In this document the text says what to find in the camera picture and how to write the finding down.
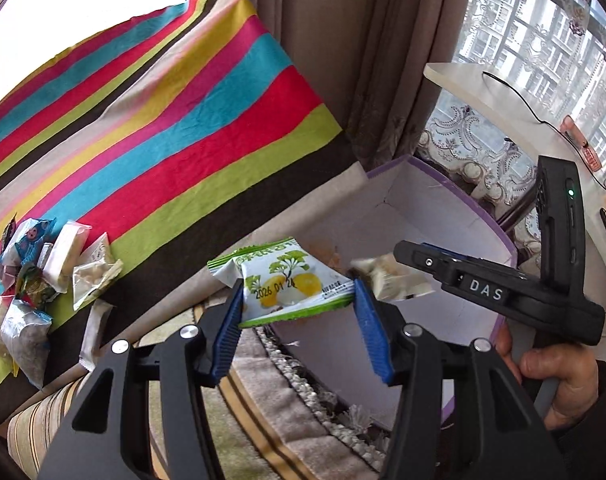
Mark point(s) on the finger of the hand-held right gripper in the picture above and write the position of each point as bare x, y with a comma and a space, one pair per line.
423, 262
448, 254

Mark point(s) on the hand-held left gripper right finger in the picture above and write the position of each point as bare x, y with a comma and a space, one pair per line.
374, 332

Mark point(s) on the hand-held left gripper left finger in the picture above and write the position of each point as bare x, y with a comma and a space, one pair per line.
229, 332

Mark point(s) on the beige snack packet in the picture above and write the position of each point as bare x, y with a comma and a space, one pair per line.
385, 284

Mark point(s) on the white cardboard box purple edge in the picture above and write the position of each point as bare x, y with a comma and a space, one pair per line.
433, 210

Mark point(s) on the white green lemon snack packet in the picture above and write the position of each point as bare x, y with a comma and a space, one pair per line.
283, 287

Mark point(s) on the pile of assorted packets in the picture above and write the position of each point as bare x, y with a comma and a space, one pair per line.
68, 257

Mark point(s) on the person's right hand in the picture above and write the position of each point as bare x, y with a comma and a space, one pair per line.
563, 375

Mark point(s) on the patterned rug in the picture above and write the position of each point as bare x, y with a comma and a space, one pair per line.
293, 420

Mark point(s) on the pink plastic object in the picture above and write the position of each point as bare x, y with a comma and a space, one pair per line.
580, 142

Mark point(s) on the striped beige sofa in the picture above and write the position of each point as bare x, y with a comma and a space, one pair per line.
38, 430

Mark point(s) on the striped multicolour cloth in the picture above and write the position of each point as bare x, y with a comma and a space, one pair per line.
183, 110

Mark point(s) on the white lace curtain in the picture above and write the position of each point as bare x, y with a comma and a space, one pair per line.
533, 35

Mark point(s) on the brown curtain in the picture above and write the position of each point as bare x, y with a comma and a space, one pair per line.
333, 35

